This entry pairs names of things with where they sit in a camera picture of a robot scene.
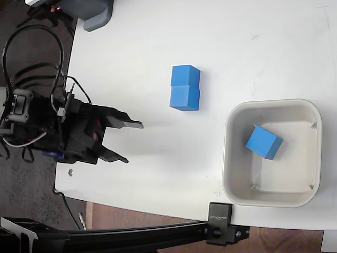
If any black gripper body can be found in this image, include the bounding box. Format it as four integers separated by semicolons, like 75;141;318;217
61;99;108;164

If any thin black floor cable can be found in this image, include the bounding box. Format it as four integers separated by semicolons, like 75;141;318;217
53;188;80;230

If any white square plastic bin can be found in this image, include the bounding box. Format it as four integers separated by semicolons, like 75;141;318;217
222;98;323;208

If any black aluminium extrusion bar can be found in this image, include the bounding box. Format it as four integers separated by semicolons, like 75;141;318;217
0;216;211;253

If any gray monitor stand base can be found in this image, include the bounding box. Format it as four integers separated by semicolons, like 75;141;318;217
62;0;115;33

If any black camera cable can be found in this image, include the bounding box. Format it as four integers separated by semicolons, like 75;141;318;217
1;24;65;106

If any blue cube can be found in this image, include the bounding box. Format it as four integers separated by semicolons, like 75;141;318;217
245;125;284;161
171;64;201;89
169;85;201;112

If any black tripod with red light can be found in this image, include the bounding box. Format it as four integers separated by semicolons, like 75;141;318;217
16;4;77;35

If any black table clamp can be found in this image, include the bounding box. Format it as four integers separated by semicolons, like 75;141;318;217
205;202;251;247

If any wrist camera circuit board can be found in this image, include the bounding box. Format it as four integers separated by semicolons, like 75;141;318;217
57;82;76;123

